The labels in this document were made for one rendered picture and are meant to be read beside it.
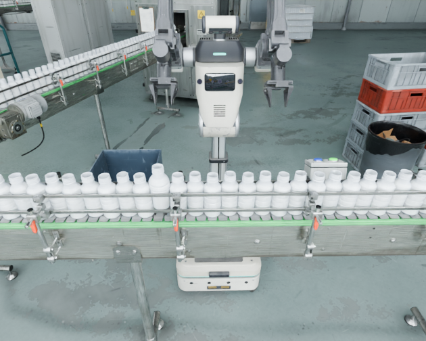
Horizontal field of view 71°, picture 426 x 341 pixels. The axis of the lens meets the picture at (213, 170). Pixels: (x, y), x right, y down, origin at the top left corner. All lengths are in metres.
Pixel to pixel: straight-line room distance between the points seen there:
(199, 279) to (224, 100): 1.08
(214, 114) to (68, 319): 1.48
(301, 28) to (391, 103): 7.50
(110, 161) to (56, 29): 5.26
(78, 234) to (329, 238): 0.90
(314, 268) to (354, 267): 0.29
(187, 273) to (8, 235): 1.01
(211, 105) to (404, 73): 2.03
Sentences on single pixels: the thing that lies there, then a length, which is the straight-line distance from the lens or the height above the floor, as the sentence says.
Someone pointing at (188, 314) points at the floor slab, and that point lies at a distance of 2.00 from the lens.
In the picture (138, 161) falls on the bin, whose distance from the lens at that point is 1.65.
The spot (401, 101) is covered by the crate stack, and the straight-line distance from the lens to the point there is 3.24.
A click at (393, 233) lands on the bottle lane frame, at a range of 1.27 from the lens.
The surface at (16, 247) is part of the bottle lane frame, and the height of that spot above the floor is 0.89.
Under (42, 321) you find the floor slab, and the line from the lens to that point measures 2.22.
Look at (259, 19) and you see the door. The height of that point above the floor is 0.35.
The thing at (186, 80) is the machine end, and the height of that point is 0.39.
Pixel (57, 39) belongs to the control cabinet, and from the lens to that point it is 6.83.
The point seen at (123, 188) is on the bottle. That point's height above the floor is 1.13.
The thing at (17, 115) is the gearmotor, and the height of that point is 0.99.
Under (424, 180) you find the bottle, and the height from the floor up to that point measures 1.15.
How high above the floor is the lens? 1.71
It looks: 33 degrees down
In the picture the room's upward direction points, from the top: straight up
